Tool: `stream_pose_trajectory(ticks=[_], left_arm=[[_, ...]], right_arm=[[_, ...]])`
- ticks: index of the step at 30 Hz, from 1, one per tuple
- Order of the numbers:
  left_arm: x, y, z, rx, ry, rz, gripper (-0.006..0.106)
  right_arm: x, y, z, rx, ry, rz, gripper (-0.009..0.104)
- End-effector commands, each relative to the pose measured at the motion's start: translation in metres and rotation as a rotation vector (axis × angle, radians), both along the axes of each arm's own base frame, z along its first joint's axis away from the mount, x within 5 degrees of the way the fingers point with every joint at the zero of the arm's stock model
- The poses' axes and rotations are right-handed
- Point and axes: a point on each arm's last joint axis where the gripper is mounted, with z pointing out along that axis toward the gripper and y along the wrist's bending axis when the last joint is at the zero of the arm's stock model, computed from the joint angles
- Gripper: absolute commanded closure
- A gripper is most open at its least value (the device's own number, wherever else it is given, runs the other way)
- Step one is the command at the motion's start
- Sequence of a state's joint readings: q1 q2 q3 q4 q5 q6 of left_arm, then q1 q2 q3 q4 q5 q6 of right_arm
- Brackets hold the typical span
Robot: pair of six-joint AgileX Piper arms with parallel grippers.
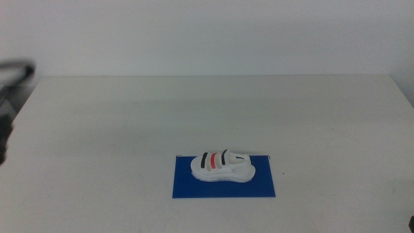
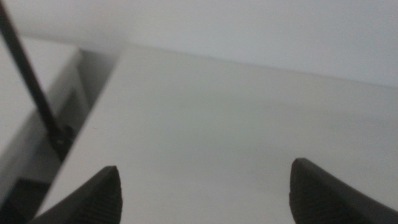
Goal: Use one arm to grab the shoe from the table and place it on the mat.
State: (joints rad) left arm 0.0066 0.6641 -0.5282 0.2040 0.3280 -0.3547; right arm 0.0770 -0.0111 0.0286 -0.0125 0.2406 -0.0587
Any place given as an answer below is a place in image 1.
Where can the blue rectangular mat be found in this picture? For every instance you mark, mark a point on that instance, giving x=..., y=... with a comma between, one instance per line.
x=187, y=187

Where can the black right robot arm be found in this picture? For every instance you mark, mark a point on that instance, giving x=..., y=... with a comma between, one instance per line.
x=411, y=225

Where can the white toy shoe with stripes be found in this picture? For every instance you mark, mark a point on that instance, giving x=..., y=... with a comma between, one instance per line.
x=223, y=168

